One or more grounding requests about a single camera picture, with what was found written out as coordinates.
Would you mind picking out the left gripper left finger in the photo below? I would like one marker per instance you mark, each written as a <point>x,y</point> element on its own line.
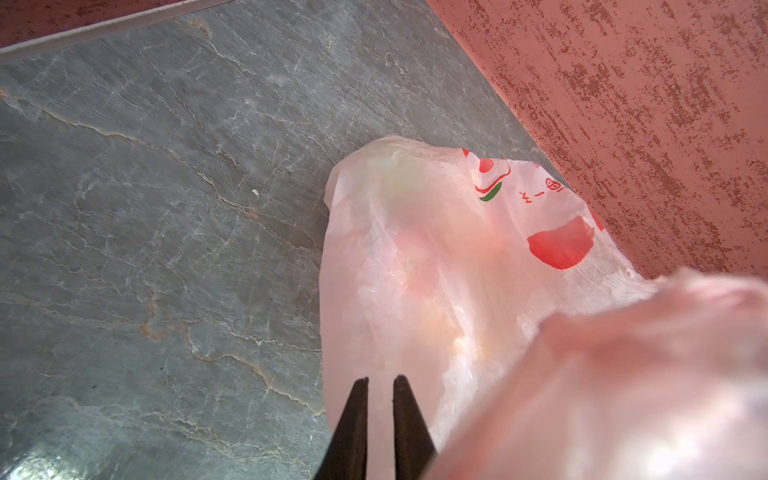
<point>346,456</point>

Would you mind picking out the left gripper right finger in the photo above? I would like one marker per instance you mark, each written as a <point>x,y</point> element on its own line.
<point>413,445</point>

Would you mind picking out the pink plastic shopping bag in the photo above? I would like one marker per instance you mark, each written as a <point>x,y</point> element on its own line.
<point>533,347</point>

